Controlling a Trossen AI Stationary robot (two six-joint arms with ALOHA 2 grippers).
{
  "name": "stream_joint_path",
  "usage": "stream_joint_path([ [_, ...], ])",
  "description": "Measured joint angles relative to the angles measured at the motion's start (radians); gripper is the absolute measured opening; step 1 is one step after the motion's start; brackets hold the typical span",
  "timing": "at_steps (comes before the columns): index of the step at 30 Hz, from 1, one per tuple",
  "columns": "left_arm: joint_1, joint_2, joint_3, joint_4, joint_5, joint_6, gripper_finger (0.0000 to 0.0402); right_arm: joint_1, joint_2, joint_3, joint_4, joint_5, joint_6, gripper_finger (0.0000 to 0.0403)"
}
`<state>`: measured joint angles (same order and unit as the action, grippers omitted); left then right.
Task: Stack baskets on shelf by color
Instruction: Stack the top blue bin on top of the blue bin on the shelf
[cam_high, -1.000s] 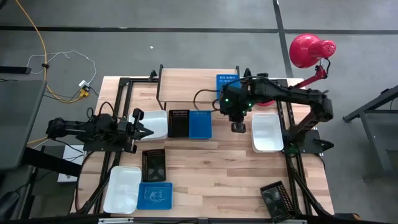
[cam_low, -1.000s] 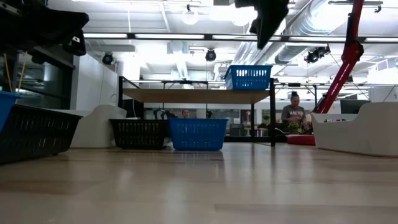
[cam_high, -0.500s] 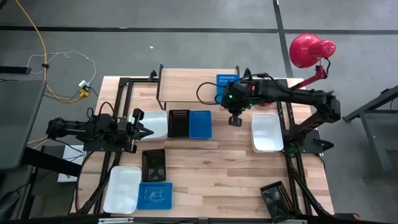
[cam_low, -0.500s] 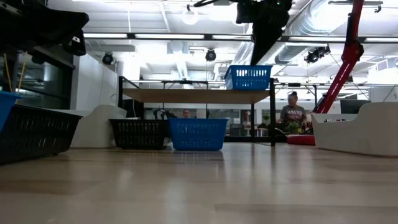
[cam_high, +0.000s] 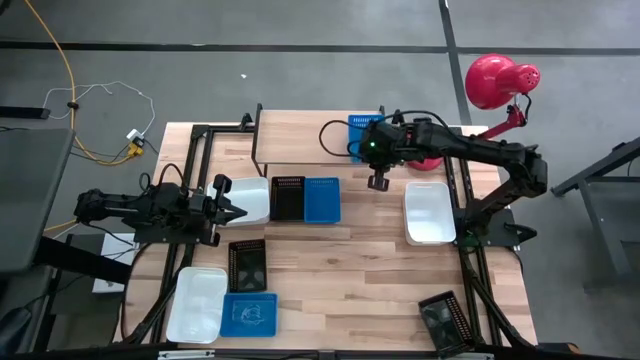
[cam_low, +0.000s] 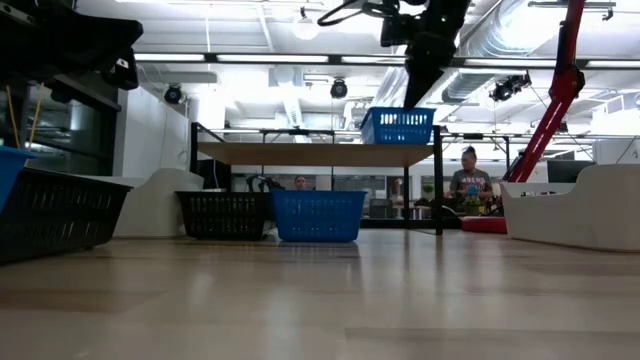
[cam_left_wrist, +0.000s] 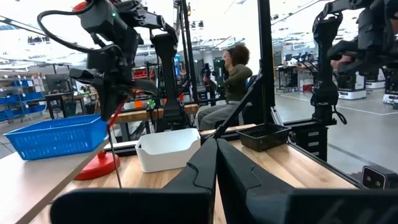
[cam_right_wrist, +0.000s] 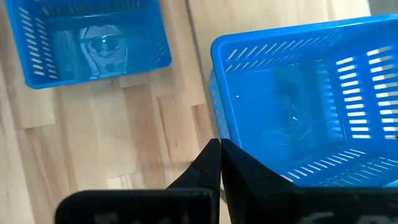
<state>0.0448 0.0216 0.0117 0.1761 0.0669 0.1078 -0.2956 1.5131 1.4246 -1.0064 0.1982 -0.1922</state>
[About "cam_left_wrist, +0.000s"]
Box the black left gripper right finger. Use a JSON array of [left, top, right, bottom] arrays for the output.
[[216, 138, 398, 224]]

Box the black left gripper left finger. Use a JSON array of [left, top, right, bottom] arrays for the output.
[[49, 138, 218, 224]]

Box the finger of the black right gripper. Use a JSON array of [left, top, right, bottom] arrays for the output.
[[124, 79, 159, 96], [68, 68, 105, 90]]

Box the white plastic bin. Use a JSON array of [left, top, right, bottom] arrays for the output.
[[135, 128, 201, 174]]

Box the black plastic basket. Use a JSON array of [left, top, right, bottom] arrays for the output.
[[236, 123, 292, 152]]

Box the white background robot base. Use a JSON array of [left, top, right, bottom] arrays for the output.
[[337, 72, 368, 100]]

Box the white shelf with black legs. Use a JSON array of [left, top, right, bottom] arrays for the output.
[[0, 124, 123, 224]]

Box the wooden workbench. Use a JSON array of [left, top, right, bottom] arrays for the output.
[[113, 103, 200, 142]]

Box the dark background table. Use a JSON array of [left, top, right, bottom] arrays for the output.
[[44, 91, 99, 119]]

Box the blue plastic basket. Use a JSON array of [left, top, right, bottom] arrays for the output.
[[3, 114, 108, 161]]

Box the blue bin storage rack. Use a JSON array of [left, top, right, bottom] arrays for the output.
[[0, 79, 47, 123]]

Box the red desk lamp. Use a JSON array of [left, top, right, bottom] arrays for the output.
[[72, 0, 128, 181]]

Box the person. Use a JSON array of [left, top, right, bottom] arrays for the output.
[[195, 45, 254, 131]]

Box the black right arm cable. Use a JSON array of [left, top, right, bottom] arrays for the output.
[[37, 0, 125, 54]]

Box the black table-level camera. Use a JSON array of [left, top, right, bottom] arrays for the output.
[[361, 164, 398, 190]]

